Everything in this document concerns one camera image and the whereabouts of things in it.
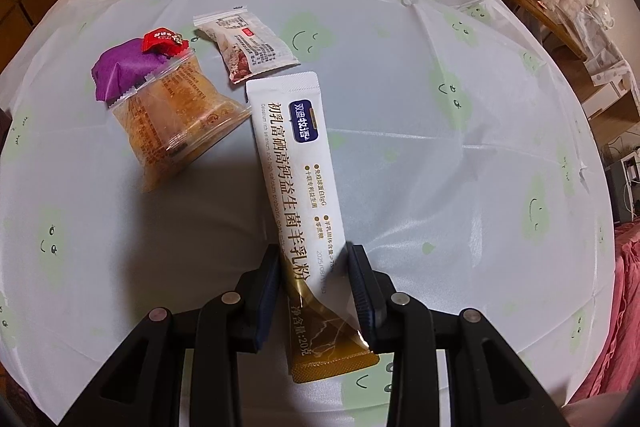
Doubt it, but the white gold stick sachet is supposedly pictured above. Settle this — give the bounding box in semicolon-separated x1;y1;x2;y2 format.
245;71;381;384

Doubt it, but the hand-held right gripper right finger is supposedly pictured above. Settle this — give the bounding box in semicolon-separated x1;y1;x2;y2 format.
347;244;571;427

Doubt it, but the white teapot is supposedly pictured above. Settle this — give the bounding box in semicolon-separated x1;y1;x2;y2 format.
587;4;616;28

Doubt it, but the grey appliance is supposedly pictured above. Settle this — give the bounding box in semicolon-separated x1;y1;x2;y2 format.
605;147;640;223

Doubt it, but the pink blanket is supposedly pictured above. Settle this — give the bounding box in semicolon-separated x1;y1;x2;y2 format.
565;222;640;413

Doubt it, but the clear plastic cover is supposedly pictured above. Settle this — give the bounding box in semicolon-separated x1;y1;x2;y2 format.
570;2;640;88

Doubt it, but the clear orange cake packet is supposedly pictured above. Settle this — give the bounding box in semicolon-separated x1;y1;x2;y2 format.
107;52;252;192

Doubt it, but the small red candy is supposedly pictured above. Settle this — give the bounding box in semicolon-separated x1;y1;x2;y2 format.
140;27;190;54

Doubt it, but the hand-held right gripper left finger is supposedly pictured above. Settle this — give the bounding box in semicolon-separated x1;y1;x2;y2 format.
59;244;281;427

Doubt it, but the purple snack packet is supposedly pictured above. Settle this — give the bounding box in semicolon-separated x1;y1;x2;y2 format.
91;35;193;102

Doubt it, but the white nut snack packet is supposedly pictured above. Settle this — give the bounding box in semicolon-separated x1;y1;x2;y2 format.
193;5;300;86

